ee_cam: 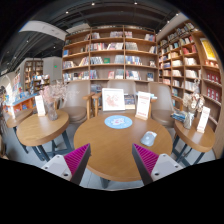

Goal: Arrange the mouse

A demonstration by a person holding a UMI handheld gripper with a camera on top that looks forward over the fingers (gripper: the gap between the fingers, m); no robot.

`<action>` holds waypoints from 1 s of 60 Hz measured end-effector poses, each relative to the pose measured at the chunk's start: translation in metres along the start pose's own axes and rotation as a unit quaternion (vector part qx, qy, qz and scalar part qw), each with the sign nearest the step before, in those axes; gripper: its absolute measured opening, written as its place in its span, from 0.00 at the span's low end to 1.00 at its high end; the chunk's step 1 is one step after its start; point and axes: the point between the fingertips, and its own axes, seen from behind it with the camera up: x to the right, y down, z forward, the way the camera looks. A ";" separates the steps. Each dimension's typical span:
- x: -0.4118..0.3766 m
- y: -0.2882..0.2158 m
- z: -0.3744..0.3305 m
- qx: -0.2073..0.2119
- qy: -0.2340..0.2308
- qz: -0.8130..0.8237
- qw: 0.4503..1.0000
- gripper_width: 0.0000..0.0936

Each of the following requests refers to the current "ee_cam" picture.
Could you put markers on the glass vase with pink flowers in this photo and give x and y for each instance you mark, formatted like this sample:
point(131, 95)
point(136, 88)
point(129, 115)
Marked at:
point(51, 94)

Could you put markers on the light blue computer mouse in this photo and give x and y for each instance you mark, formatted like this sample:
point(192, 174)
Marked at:
point(148, 138)

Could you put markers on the red and white sign stand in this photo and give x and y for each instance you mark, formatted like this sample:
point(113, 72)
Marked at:
point(143, 105)

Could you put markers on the orange book display counter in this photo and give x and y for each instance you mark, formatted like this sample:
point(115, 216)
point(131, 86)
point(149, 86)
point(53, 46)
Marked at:
point(22, 104)

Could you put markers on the white framed red picture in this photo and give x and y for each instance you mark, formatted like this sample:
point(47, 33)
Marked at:
point(113, 99)

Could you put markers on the far left wooden table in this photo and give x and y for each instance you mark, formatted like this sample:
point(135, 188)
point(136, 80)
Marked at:
point(14, 121)

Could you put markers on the middle beige armchair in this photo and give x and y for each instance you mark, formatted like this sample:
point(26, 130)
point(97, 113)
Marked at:
point(128, 86)

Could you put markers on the round wooden centre table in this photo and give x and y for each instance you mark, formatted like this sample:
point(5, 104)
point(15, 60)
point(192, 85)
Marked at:
point(111, 149)

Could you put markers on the left wooden side table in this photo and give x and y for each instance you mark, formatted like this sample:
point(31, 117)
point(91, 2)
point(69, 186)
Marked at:
point(39, 132)

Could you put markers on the right beige armchair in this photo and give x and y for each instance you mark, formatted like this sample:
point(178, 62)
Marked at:
point(162, 108)

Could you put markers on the white sign card left table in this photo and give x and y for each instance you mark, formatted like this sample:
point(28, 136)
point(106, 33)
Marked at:
point(40, 105)

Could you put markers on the stack of books right table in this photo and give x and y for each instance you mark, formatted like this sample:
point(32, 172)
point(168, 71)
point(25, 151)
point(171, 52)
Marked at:
point(179, 115)

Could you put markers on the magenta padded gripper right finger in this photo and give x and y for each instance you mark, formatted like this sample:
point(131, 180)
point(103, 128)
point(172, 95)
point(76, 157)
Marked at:
point(152, 166)

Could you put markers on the large wooden centre bookshelf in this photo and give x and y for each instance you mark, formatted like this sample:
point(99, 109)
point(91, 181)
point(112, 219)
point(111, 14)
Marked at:
point(111, 52)

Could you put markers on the distant wooden bookshelf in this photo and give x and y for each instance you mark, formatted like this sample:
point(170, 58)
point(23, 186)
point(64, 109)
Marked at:
point(34, 78)

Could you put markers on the glass vase with dried flowers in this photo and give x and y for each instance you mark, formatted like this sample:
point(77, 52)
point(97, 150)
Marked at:
point(194, 103)

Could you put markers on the dark book behind picture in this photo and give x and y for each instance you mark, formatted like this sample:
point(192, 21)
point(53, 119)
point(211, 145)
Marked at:
point(129, 101)

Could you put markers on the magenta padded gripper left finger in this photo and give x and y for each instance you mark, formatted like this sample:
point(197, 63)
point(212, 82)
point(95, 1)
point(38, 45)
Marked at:
point(70, 167)

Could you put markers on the white sign card right table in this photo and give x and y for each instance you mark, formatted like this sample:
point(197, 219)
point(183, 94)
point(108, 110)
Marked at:
point(203, 119)

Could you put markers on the right wooden side table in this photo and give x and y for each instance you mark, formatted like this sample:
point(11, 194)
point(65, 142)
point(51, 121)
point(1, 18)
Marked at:
point(201, 142)

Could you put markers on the wooden side table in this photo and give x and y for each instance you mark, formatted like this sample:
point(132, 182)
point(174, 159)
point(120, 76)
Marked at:
point(201, 142)
point(39, 132)

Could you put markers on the left beige armchair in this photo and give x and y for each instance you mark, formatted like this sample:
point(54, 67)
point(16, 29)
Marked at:
point(78, 101)

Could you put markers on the white sign card table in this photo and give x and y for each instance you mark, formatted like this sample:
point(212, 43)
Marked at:
point(203, 119)
point(40, 105)

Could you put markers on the beige armchair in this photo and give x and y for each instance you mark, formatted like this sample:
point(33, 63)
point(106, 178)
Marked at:
point(78, 101)
point(162, 108)
point(128, 86)

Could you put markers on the wooden right wall bookshelf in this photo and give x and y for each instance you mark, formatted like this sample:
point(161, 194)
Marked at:
point(186, 56)

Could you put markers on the round blue mouse pad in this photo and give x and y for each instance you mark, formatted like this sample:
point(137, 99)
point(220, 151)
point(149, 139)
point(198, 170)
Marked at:
point(118, 122)

